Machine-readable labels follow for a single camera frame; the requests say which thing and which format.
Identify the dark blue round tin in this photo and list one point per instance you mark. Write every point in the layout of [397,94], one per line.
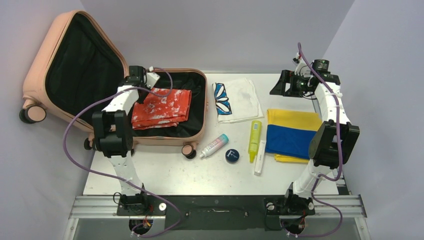
[232,156]

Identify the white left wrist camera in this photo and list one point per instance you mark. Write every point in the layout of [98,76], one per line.
[151,77]

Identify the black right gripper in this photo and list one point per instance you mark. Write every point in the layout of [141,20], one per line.
[288,77]

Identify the white blue printed cloth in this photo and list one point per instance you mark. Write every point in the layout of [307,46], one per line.
[236,101]

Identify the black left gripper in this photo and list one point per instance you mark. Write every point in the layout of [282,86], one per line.
[140,100]

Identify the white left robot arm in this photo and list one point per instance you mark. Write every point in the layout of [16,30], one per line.
[114,138]

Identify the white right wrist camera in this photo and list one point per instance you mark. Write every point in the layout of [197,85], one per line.
[301,67]

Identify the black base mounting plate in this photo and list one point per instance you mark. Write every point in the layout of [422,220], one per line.
[217,212]

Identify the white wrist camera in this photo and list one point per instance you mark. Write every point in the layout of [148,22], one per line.
[301,67]
[151,77]

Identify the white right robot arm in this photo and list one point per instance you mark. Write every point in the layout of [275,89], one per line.
[332,144]

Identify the pink hard-shell suitcase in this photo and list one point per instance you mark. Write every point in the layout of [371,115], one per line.
[78,70]

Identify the yellow cloth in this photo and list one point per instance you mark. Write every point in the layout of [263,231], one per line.
[293,119]

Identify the red white patterned cloth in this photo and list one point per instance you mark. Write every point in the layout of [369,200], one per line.
[168,110]

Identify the pink teal bottle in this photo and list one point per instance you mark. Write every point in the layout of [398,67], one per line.
[215,145]

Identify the aluminium front rail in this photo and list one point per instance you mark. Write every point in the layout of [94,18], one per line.
[103,207]

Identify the yellow-green tube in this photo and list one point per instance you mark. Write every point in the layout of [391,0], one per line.
[254,139]

